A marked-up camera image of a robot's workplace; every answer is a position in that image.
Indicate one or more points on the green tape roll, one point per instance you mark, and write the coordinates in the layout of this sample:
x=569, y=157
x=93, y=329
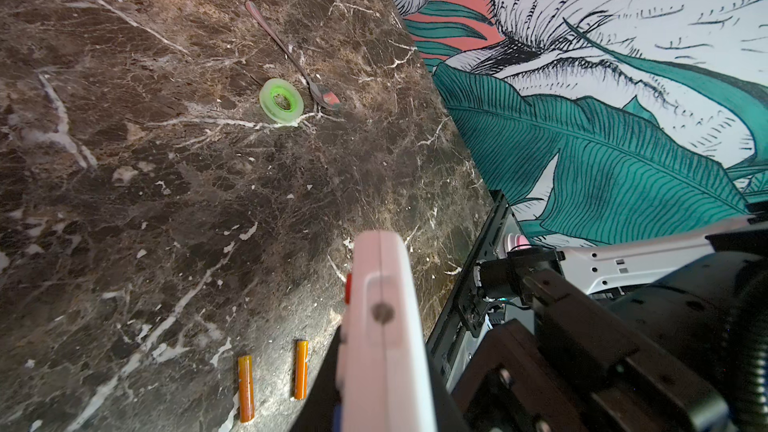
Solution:
x=281, y=101

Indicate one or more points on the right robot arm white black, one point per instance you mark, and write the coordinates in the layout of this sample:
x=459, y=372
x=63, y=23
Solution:
x=667, y=334

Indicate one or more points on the black front mounting rail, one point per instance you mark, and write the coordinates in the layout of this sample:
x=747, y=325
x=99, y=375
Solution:
x=463, y=319

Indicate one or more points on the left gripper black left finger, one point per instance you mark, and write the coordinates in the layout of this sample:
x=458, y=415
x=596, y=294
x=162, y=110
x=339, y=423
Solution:
x=320, y=411

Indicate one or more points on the small metal spoon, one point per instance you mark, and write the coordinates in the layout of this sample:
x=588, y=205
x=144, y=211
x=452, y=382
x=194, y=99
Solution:
x=322, y=95

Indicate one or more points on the white remote control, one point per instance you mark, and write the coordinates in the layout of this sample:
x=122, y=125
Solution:
x=382, y=372

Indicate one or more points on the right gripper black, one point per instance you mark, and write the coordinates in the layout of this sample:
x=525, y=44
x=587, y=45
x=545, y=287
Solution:
x=581, y=369

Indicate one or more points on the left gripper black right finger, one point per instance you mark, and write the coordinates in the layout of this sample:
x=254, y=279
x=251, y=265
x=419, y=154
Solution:
x=448, y=416

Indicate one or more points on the orange AAA battery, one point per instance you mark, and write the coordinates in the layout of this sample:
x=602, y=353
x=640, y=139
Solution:
x=245, y=389
x=301, y=370

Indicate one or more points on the pink push button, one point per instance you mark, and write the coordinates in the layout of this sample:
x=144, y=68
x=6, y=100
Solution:
x=515, y=242

